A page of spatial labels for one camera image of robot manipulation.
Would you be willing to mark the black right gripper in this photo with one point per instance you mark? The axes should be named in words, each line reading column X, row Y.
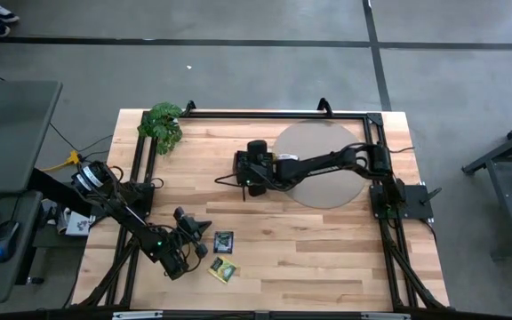
column 258, row 169

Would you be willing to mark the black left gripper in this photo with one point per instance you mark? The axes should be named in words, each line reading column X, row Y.
column 189, row 233

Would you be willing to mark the dark green tea packet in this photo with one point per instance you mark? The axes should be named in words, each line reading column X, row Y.
column 223, row 242

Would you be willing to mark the yellow green tea packet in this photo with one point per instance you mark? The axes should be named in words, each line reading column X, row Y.
column 224, row 269

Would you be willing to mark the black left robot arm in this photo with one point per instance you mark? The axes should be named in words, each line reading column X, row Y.
column 122, row 209

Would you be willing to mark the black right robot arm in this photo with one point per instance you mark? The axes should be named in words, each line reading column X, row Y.
column 327, row 164

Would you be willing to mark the dark wooden tea organizer box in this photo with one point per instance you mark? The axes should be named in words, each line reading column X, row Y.
column 239, row 168

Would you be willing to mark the grey round mat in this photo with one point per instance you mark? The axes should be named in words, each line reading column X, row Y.
column 318, row 133

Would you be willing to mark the green potted plant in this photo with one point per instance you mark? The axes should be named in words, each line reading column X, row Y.
column 160, row 126

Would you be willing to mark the white paper tag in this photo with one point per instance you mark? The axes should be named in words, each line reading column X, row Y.
column 78, row 224

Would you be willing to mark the black computer mouse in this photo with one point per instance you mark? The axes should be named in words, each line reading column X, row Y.
column 5, row 240

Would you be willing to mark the black aluminium table frame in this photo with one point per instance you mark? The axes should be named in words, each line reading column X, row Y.
column 260, row 114

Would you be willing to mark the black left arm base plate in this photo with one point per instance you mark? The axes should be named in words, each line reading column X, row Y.
column 142, row 200

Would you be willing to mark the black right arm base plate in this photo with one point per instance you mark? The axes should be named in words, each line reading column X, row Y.
column 416, row 202

